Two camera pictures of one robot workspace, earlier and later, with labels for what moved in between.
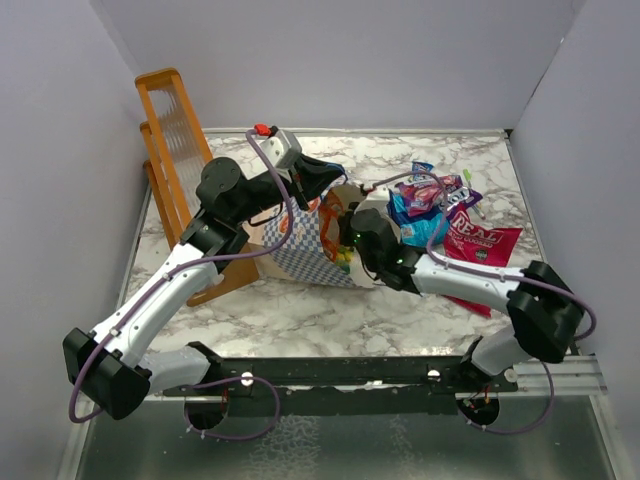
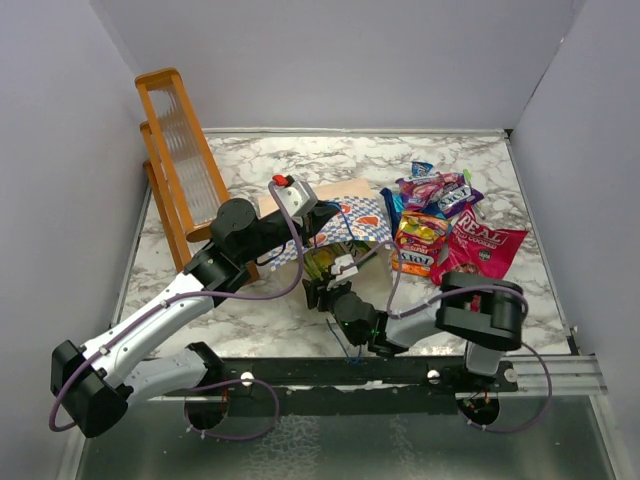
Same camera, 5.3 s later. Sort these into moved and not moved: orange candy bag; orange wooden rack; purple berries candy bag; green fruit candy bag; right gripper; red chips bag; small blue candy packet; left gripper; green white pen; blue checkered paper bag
Moved: blue checkered paper bag; green fruit candy bag; right gripper; orange candy bag; left gripper
Not moved: small blue candy packet; red chips bag; orange wooden rack; purple berries candy bag; green white pen
